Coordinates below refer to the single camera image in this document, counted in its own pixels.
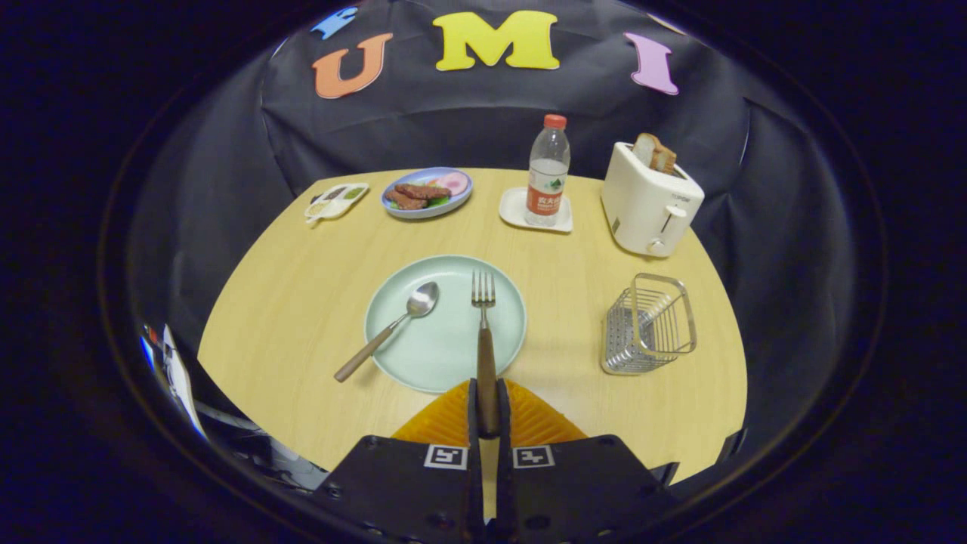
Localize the light green round plate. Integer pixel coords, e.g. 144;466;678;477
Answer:
364;255;528;394

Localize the blue plate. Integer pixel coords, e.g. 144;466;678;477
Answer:
380;167;474;220

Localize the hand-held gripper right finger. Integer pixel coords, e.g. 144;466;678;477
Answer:
495;378;679;544

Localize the wooden handled metal spoon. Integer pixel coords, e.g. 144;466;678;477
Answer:
334;281;440;383

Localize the wooden handled metal fork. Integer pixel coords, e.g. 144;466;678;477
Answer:
471;270;499;439

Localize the white square coaster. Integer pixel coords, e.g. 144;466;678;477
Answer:
499;187;573;233

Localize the white toaster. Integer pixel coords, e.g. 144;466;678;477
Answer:
601;141;705;258

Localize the metal wire cutlery basket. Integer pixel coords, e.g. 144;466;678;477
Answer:
601;273;697;376

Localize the white divided condiment tray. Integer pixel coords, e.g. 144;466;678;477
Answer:
304;182;370;226

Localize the clear red capped water bottle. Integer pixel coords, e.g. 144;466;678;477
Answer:
525;114;571;227

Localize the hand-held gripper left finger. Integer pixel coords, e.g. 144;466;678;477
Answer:
314;378;484;544

